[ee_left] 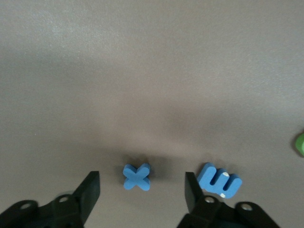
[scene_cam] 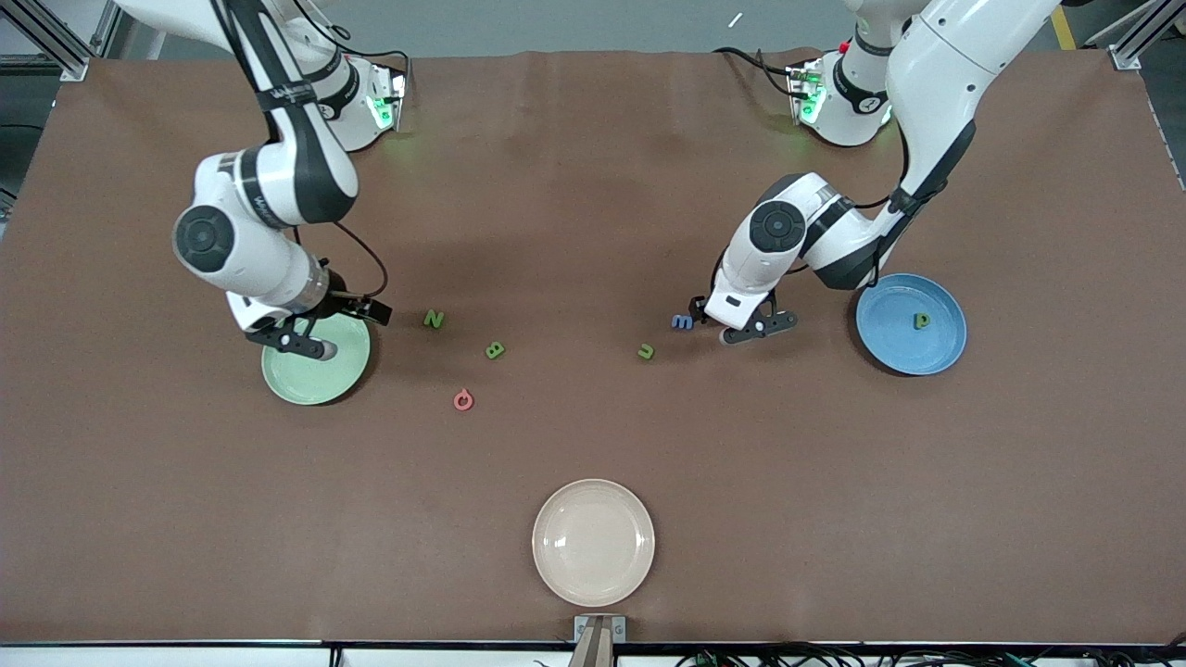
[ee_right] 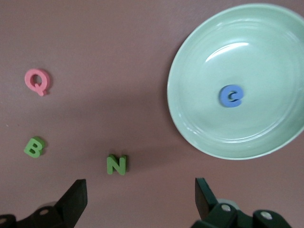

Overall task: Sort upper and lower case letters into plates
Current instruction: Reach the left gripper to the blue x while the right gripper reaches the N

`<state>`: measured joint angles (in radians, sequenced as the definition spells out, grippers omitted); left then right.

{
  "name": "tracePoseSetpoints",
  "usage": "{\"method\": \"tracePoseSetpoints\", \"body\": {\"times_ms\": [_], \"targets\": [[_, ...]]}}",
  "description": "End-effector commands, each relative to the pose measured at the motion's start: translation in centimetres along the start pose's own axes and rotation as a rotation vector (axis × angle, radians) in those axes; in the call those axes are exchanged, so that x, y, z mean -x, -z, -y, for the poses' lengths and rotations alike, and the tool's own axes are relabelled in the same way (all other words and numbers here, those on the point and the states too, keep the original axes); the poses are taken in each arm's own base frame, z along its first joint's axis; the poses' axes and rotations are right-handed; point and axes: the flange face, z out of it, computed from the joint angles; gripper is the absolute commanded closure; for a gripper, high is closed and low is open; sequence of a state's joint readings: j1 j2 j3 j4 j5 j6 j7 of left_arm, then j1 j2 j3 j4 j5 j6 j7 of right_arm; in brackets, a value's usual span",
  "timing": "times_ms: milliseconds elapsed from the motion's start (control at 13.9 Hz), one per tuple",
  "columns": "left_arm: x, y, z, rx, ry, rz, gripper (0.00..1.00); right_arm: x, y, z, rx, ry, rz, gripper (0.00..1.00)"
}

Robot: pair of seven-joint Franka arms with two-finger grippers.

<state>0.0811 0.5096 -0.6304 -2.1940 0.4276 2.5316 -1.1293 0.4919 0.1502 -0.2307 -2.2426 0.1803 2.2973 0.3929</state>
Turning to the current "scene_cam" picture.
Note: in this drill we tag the light green plate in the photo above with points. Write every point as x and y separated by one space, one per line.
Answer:
315 384

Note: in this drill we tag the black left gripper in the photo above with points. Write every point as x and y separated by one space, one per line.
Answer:
699 308

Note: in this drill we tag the pink letter Q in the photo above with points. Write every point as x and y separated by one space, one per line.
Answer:
457 400

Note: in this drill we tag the green letter B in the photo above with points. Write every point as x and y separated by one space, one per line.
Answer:
495 350

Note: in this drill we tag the white table edge rail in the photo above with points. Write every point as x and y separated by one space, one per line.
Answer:
139 658

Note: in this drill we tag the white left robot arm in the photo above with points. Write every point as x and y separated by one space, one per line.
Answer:
936 83

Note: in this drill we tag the green letter N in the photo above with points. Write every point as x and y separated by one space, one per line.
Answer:
434 319

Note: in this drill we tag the green letter p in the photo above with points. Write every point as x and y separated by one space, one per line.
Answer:
922 320

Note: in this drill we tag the beige plate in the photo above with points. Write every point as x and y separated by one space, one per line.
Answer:
593 547

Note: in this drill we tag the blue plate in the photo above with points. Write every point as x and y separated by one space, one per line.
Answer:
889 343

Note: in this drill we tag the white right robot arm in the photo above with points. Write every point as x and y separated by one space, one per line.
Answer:
232 264

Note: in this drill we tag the aluminium frame post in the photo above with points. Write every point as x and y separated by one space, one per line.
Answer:
74 69
1126 57

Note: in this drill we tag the beige camera post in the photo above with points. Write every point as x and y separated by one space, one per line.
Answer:
593 648

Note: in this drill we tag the brown table mat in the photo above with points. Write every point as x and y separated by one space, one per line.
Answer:
185 509

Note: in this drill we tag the blue letter m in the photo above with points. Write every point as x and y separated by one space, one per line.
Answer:
682 321

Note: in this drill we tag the grey metal bracket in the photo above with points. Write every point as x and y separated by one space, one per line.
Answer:
582 630

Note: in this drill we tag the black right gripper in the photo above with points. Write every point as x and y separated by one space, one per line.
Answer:
341 300

